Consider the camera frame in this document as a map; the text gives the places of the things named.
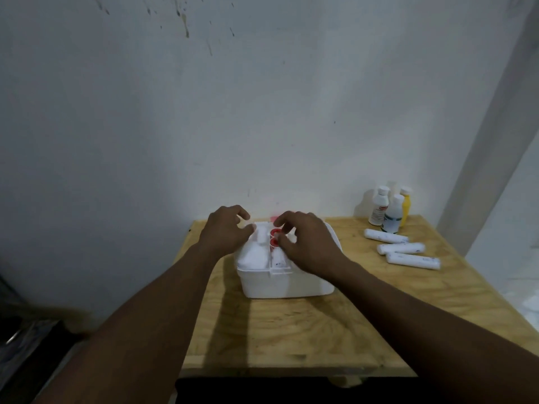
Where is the person's right forearm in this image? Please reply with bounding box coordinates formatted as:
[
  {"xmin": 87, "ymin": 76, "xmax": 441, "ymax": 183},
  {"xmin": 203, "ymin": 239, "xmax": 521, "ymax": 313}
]
[{"xmin": 326, "ymin": 261, "xmax": 539, "ymax": 404}]

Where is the person's left hand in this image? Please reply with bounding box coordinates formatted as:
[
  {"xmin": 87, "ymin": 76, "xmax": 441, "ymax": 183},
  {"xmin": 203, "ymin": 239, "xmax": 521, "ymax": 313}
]
[{"xmin": 197, "ymin": 205, "xmax": 257, "ymax": 260}]

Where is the white bottle with dark label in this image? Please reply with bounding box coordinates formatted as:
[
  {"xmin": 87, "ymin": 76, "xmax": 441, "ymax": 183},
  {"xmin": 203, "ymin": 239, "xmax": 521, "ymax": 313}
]
[{"xmin": 381, "ymin": 194, "xmax": 405, "ymax": 235}]

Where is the person's left forearm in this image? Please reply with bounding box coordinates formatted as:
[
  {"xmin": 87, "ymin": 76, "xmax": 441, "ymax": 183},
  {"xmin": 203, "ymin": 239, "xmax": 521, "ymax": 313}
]
[{"xmin": 31, "ymin": 243, "xmax": 220, "ymax": 404}]

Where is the white plastic storage box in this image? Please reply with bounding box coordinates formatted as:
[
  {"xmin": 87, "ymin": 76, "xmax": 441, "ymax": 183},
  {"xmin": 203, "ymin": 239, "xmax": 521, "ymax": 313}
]
[{"xmin": 235, "ymin": 221, "xmax": 343, "ymax": 299}]

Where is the dark bag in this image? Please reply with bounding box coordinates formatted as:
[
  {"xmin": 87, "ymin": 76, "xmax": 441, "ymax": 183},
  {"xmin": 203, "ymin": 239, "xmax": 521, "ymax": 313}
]
[{"xmin": 0, "ymin": 271, "xmax": 87, "ymax": 404}]

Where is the white bottle with red label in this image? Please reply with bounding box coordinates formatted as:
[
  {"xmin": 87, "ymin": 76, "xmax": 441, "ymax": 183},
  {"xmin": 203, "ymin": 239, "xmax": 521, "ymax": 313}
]
[{"xmin": 368, "ymin": 186, "xmax": 391, "ymax": 227}]

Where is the white wrapped bandage roll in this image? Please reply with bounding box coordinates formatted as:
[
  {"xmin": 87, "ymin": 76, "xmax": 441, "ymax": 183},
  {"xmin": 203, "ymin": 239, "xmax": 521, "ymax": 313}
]
[
  {"xmin": 386, "ymin": 252, "xmax": 441, "ymax": 271},
  {"xmin": 377, "ymin": 242, "xmax": 426, "ymax": 255},
  {"xmin": 364, "ymin": 229, "xmax": 409, "ymax": 244}
]

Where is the person's right hand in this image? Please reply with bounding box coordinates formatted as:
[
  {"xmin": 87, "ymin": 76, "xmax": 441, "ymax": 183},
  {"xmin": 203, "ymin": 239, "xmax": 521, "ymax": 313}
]
[{"xmin": 273, "ymin": 211, "xmax": 351, "ymax": 283}]

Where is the yellow bottle with white cap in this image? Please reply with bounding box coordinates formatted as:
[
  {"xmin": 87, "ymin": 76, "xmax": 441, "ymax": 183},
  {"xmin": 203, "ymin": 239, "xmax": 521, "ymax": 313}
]
[{"xmin": 398, "ymin": 187, "xmax": 413, "ymax": 228}]

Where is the large white bandage roll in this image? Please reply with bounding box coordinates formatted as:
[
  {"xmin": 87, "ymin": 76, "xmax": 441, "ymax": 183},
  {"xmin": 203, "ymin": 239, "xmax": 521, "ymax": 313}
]
[{"xmin": 238, "ymin": 241, "xmax": 270, "ymax": 270}]

